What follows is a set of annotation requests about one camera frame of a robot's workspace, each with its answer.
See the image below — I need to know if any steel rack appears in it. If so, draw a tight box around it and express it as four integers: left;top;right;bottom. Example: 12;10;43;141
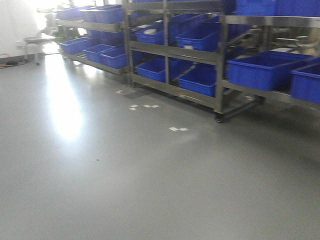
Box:
123;0;265;123
220;15;320;110
56;4;129;76

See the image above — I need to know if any blue bin lower middle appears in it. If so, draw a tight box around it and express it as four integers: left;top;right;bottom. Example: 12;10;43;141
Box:
178;67;217;97

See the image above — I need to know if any round stool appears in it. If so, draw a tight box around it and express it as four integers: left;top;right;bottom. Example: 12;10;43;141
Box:
23;35;56;63

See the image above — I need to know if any blue bin lower left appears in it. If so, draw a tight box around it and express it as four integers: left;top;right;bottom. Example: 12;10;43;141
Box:
135;57;186;83

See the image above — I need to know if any blue bin mid left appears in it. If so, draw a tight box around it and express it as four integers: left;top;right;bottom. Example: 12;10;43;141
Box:
135;22;179;45

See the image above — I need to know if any right steel rack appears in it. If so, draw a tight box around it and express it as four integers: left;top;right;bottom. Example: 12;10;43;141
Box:
220;15;320;110

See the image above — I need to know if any large blue bin front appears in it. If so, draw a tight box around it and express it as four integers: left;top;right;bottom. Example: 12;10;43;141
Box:
228;51;312;91

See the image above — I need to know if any middle steel rack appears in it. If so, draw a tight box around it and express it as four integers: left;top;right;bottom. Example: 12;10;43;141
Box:
123;0;265;123

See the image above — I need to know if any far left steel rack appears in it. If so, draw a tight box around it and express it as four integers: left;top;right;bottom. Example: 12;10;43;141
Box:
56;4;129;76

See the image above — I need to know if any blue bin far right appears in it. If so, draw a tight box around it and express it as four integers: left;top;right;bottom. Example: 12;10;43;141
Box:
290;63;320;104

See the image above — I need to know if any blue bin mid shelf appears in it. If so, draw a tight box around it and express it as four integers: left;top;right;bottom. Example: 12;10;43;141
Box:
175;23;221;52

